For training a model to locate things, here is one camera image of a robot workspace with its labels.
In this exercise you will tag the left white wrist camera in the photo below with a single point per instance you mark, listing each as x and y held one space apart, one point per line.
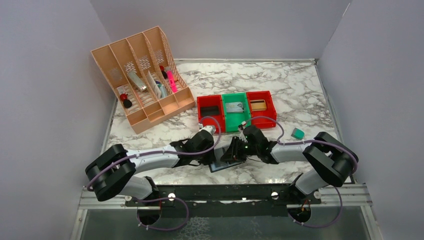
208 128

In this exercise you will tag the black leather card holder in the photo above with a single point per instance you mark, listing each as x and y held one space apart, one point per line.
217 164

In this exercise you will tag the gold card in bin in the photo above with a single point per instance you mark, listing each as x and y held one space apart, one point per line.
258 105

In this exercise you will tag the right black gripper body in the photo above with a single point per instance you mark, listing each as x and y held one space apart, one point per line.
241 149

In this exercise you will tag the pink highlighter marker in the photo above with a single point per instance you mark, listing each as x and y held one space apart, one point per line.
171 81

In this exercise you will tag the left red bin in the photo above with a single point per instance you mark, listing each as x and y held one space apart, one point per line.
211 100

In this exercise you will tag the white paper pad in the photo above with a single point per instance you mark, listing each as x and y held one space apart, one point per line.
153 85

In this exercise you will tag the green bin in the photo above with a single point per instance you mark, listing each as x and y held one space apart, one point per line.
234 120

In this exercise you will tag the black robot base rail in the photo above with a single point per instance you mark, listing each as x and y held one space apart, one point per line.
224 200

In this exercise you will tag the red bin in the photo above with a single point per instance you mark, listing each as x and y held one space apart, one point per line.
211 100
263 123

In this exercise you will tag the silver stapler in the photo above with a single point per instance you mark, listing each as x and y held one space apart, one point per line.
137 81

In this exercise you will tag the teal eraser block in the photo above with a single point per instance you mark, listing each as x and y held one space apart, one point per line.
298 134

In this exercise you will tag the aluminium frame rail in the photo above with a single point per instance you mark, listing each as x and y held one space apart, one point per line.
351 195

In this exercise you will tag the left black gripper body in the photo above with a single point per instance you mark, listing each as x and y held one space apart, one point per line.
204 158

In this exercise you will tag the right red bin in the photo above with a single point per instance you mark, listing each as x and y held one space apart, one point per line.
263 123

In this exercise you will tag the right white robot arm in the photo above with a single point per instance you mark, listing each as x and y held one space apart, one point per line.
332 162

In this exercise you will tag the black card in bin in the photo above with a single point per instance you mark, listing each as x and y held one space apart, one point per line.
207 111

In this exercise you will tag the red and black stamp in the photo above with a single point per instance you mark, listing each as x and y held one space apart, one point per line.
125 100

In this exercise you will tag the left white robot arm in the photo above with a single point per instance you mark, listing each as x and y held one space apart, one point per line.
115 171

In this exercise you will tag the peach desk file organizer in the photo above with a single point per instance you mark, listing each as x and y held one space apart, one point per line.
142 52

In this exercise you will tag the silver card in bin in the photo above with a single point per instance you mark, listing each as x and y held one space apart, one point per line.
234 107

